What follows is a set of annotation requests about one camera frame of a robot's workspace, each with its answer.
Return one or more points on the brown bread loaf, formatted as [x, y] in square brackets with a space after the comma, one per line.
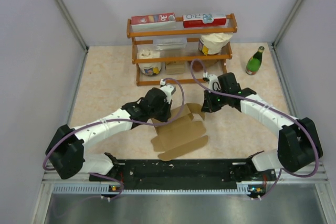
[197, 66]

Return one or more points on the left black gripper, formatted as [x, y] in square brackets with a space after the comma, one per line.
[167, 114]

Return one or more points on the large white flour bag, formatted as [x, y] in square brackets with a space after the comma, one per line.
[211, 44]

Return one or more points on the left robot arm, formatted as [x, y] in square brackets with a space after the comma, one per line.
[67, 151]

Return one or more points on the red foil wrap box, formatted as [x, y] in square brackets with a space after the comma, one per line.
[161, 21]

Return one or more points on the green glass bottle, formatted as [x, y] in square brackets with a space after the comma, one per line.
[254, 63]

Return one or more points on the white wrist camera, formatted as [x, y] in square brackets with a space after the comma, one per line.
[212, 81]
[168, 89]

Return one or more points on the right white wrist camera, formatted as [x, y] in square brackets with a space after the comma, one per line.
[212, 81]

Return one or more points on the brown cardboard box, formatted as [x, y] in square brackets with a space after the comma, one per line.
[184, 135]

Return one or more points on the aluminium frame rail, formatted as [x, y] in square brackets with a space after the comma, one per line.
[71, 24]

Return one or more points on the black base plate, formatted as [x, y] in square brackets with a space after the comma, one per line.
[187, 173]

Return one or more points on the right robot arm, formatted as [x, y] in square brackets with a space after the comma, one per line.
[298, 141]

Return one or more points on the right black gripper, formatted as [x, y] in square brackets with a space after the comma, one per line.
[208, 106]

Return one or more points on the wooden three-tier shelf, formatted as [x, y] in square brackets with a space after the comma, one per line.
[189, 53]

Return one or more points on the clear plastic container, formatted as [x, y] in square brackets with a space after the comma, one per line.
[170, 43]

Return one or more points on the grey cable duct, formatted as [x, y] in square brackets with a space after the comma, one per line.
[107, 189]

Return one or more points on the tan block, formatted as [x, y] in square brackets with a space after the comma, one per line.
[176, 67]

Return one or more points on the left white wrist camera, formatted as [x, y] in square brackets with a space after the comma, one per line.
[168, 89]

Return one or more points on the red white wrap box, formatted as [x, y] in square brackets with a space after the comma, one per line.
[204, 20]

